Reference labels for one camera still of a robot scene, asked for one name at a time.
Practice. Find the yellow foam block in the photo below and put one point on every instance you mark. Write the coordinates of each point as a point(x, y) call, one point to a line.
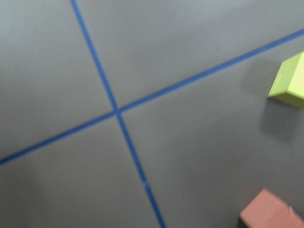
point(288, 85)

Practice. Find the orange foam block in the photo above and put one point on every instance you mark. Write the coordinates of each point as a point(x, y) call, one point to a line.
point(267, 210)

